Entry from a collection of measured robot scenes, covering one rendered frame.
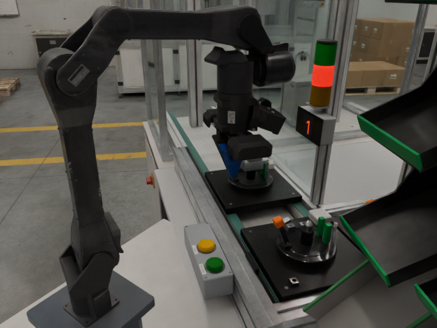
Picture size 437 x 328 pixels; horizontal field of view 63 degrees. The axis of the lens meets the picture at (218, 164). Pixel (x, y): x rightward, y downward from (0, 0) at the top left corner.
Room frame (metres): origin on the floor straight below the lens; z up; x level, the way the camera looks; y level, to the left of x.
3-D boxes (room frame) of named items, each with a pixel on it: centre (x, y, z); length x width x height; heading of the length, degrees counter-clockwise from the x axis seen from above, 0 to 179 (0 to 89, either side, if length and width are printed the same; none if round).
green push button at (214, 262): (0.62, 0.01, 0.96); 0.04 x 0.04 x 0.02
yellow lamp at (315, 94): (0.89, -0.26, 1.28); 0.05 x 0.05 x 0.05
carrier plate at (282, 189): (1.00, -0.10, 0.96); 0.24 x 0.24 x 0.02; 17
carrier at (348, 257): (0.67, -0.21, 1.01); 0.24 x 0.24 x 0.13; 17
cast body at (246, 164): (1.00, -0.11, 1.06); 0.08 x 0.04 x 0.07; 107
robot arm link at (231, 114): (0.57, -0.03, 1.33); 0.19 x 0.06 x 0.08; 17
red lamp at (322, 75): (0.89, -0.26, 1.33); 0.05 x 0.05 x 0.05
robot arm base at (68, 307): (0.42, 0.20, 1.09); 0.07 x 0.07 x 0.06; 53
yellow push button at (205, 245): (0.69, 0.03, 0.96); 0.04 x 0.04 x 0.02
